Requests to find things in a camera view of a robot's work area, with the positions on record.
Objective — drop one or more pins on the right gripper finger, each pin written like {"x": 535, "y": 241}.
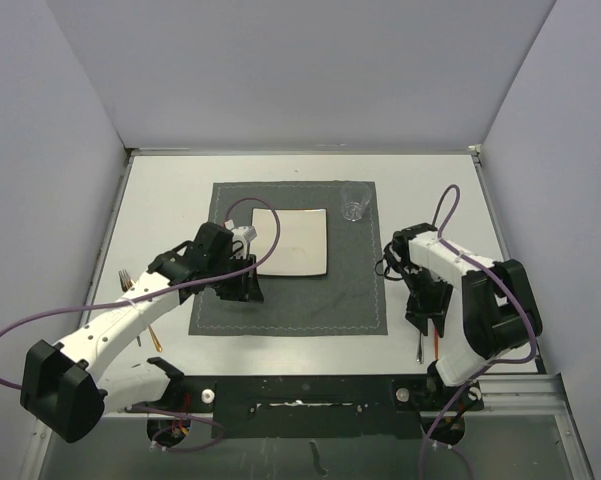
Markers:
{"x": 418, "y": 319}
{"x": 439, "y": 321}

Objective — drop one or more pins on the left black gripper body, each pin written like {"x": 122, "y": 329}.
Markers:
{"x": 231, "y": 289}

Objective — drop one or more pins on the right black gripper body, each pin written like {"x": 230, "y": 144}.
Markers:
{"x": 429, "y": 296}

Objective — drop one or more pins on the white square plate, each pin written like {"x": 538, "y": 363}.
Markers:
{"x": 302, "y": 250}

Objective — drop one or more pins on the dark grey cloth placemat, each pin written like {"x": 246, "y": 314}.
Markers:
{"x": 348, "y": 299}

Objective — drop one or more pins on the clear plastic cup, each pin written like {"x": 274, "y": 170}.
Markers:
{"x": 355, "y": 199}

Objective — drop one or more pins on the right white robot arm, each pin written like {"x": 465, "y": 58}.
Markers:
{"x": 480, "y": 308}

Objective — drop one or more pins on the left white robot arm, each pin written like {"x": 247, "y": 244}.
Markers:
{"x": 66, "y": 385}

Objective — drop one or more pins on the orange plastic spoon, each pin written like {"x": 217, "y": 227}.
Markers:
{"x": 436, "y": 344}

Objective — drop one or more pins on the silver table knife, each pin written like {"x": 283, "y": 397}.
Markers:
{"x": 420, "y": 349}

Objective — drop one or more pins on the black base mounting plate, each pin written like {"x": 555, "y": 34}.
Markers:
{"x": 315, "y": 407}

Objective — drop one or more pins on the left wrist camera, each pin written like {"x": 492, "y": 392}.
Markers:
{"x": 242, "y": 235}

